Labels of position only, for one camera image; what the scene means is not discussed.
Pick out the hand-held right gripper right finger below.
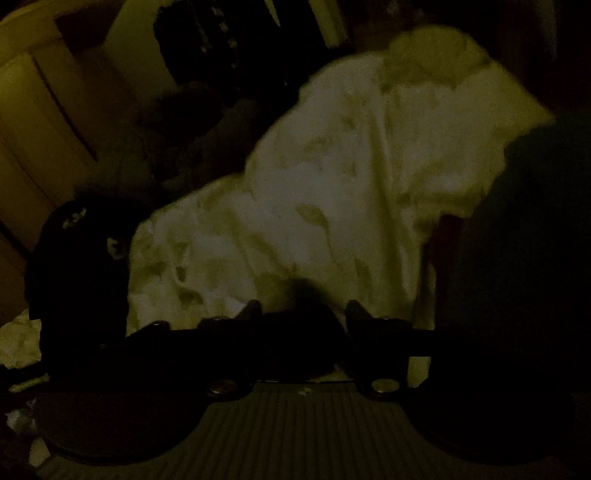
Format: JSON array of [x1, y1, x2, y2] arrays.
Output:
[[345, 299, 568, 403]]

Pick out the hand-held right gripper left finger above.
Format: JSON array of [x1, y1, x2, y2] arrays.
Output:
[[46, 299, 264, 402]]

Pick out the light printed cloth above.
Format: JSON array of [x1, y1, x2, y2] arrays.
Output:
[[126, 24, 557, 388]]

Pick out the hanging dark clothes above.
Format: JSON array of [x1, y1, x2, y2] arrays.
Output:
[[153, 0, 333, 95]]

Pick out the light crumpled cloth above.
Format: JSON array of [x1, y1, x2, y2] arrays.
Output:
[[0, 315, 45, 370]]

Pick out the light wooden door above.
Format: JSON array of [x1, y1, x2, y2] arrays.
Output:
[[0, 0, 121, 259]]

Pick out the dark cloth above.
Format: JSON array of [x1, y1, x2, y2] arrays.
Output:
[[427, 111, 591, 398], [134, 82, 264, 195]]

